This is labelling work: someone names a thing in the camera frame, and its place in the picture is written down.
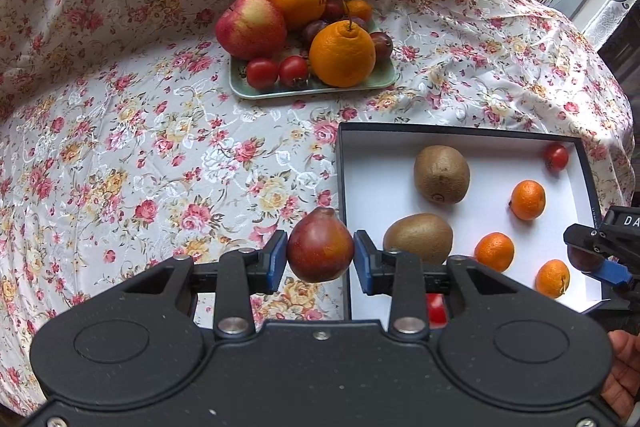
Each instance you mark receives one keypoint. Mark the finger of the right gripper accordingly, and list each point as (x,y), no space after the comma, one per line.
(585,241)
(611,273)

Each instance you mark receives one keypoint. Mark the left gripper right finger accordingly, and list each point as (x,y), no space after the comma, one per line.
(394,286)

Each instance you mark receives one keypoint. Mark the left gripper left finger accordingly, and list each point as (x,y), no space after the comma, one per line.
(236,277)

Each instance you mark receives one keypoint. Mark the dark purple plum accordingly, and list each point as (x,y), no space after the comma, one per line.
(584,261)

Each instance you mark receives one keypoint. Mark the red cherry tomato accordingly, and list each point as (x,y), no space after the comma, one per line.
(436,311)

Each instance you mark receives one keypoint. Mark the reddish brown plum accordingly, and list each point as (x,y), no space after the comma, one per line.
(320,248)

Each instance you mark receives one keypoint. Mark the right hand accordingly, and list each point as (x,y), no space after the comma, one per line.
(621,389)

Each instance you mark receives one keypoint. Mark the brown kiwi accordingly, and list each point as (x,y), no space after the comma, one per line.
(423,234)
(441,174)

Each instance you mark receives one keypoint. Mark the small tangerine in box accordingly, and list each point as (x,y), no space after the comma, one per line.
(528,200)

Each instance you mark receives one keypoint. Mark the cherry tomato in box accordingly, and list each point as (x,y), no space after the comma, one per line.
(556,157)

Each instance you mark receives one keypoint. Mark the tangerine under gripper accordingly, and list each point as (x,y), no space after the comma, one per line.
(496,251)

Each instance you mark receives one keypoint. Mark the black box white inside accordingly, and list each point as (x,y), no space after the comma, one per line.
(375,184)

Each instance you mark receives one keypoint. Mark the floral tablecloth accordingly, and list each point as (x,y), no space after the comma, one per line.
(122,143)

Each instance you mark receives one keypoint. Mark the cherry tomato on tray left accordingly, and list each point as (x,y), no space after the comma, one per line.
(262,74)

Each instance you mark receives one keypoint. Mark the cherry tomato on tray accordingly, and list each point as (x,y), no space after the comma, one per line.
(262,74)
(293,72)

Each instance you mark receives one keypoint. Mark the pale green tray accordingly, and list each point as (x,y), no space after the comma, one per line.
(383,76)

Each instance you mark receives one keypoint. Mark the cherry tomato on tray right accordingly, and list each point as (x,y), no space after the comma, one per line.
(293,72)

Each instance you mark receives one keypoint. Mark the large dekopon orange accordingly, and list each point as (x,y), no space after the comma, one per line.
(342,55)

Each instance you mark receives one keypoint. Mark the dark plum on tray right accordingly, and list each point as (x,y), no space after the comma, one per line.
(383,45)

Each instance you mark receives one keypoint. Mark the dark plum on tray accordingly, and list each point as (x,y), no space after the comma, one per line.
(311,30)
(383,45)

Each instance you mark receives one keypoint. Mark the red yellow apple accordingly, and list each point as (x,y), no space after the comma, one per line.
(251,29)

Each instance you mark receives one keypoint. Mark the dark plum on tray centre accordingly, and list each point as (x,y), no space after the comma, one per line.
(311,30)

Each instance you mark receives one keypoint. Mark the small tangerine on tray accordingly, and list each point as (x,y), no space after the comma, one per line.
(359,9)

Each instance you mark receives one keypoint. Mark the red plum at tray back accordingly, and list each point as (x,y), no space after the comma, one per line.
(333,11)

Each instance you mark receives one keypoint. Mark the round orange at back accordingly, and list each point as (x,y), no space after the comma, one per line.
(299,13)

